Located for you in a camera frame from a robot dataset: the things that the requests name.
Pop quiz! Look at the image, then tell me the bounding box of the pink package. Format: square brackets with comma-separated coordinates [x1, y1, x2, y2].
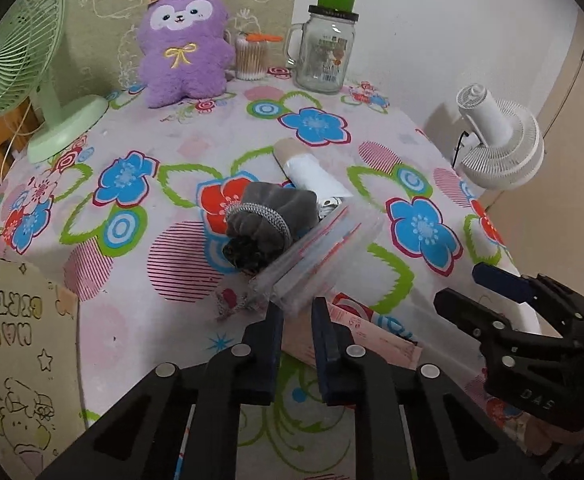
[278, 292, 422, 370]

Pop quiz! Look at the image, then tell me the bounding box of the clear zip bag pack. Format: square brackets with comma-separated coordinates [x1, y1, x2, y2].
[247, 197, 383, 316]

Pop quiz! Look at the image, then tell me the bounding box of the grey velvet scrunchie cloth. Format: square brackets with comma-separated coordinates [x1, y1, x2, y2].
[222, 182, 319, 275]

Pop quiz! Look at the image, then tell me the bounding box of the floral tablecloth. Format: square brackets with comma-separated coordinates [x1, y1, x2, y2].
[0, 68, 537, 479]

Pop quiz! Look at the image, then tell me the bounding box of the white floor fan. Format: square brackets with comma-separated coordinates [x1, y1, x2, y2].
[452, 84, 546, 191]

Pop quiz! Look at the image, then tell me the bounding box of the yellow cartoon storage box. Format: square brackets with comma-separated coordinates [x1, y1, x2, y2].
[0, 237, 86, 479]

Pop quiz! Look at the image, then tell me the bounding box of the cotton swab container orange lid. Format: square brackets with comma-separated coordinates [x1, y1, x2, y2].
[234, 32, 283, 81]

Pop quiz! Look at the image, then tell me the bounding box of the glass mason jar green lid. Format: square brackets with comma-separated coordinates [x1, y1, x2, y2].
[284, 0, 359, 94]

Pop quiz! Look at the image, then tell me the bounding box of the purple plush toy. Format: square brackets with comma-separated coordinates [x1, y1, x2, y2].
[137, 0, 235, 108]

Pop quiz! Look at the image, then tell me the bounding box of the green desk fan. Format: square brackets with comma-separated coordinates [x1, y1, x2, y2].
[0, 0, 109, 164]

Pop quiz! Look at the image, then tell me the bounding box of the fan power cable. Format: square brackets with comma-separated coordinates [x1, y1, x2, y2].
[0, 98, 36, 181]

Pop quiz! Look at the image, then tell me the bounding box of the beige cartoon wall sheet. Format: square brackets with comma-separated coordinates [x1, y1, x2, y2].
[52, 0, 294, 102]

